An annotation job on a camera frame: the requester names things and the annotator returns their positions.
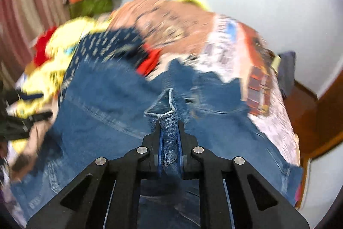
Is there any newspaper print bed quilt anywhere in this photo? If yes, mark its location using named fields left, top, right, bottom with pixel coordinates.
left=5, top=0, right=301, bottom=219

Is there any red gold striped curtain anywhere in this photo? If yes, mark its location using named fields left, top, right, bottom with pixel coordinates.
left=1, top=0, right=70, bottom=88

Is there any red garment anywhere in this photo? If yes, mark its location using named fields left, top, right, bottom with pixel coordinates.
left=33, top=26, right=57, bottom=67

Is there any blue denim jacket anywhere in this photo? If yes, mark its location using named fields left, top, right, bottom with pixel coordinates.
left=12, top=60, right=302, bottom=228

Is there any yellow cartoon blanket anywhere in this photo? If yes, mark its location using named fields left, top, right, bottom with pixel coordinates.
left=8, top=17, right=111, bottom=154

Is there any dark blue bag on floor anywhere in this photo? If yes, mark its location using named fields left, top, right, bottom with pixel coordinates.
left=277, top=51, right=296, bottom=99

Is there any navy polka dot garment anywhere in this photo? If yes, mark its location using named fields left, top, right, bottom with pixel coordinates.
left=58, top=27, right=148, bottom=104

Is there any green patterned side cabinet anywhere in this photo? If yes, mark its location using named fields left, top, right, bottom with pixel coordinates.
left=68, top=0, right=117, bottom=19

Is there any yellow curved chair back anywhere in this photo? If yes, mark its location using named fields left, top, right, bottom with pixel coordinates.
left=179, top=0, right=212, bottom=12

